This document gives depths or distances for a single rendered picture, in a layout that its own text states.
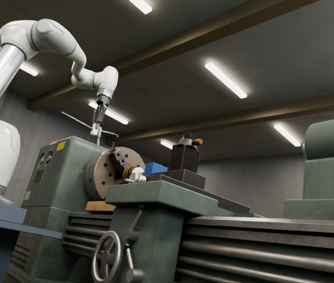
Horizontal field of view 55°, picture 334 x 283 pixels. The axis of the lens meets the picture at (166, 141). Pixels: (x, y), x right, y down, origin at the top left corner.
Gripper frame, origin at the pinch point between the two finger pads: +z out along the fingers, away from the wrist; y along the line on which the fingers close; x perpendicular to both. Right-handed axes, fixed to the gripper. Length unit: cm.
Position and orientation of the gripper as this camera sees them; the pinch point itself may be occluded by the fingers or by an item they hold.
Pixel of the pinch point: (95, 129)
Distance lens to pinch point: 190.0
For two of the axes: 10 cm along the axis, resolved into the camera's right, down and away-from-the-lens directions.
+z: -1.8, 9.2, -3.3
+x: 7.7, 3.5, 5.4
